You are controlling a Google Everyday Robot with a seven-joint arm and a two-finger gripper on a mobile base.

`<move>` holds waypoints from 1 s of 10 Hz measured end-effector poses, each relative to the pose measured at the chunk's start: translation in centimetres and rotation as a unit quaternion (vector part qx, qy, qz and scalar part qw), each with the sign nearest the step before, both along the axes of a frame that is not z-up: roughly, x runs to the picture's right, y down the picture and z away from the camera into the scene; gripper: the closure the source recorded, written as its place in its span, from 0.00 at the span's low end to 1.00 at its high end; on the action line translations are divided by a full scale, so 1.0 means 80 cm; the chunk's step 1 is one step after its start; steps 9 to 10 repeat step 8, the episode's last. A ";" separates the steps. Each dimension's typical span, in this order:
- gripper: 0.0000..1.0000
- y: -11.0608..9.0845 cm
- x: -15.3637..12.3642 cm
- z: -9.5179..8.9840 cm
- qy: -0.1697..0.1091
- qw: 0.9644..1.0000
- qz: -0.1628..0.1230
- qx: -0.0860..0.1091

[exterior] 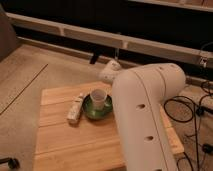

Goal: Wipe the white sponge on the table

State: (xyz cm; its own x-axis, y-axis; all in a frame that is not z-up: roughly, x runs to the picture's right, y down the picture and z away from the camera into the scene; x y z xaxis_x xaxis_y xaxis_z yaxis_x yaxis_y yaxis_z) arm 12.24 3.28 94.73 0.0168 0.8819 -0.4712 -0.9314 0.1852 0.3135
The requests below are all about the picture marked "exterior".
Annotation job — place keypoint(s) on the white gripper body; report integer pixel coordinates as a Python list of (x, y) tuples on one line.
[(111, 70)]

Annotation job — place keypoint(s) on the white metal rail frame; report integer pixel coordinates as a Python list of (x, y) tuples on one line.
[(168, 32)]

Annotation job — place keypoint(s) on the black chair caster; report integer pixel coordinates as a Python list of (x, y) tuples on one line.
[(13, 163)]

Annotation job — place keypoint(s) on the green bowl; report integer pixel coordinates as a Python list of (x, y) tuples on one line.
[(93, 114)]

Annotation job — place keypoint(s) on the white plastic cup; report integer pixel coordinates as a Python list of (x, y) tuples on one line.
[(98, 97)]

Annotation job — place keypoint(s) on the black bracket under rail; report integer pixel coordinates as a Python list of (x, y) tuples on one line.
[(94, 58)]

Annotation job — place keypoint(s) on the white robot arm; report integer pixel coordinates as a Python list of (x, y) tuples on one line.
[(137, 94)]

